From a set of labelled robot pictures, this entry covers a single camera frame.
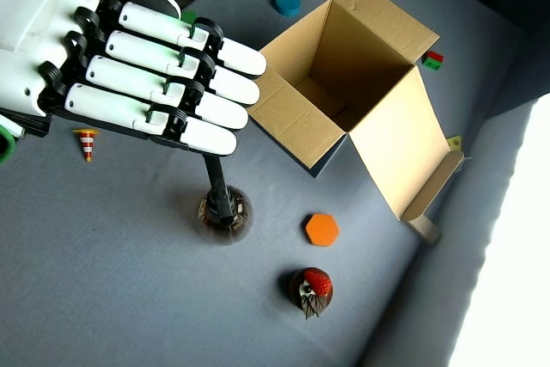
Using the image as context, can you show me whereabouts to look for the grey table cloth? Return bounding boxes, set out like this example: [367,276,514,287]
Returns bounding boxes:
[0,0,538,367]

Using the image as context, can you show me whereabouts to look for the orange hexagon block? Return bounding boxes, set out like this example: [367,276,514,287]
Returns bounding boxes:
[303,212,341,248]

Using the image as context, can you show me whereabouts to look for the striped toy traffic cone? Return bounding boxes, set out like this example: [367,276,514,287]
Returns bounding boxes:
[71,127,101,163]

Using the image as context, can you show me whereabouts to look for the blue cylinder block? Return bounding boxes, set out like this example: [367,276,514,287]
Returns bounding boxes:
[273,0,303,17]

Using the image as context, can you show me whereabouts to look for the open cardboard box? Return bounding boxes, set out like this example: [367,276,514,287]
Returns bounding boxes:
[247,0,466,244]

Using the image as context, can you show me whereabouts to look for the chocolate cake toy with strawberry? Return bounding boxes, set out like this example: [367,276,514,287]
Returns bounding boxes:
[286,266,334,321]

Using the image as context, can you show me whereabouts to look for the red and green brick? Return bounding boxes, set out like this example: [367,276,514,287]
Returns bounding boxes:
[421,51,445,71]

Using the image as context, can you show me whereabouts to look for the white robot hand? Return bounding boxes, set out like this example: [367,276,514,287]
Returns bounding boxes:
[0,0,268,157]

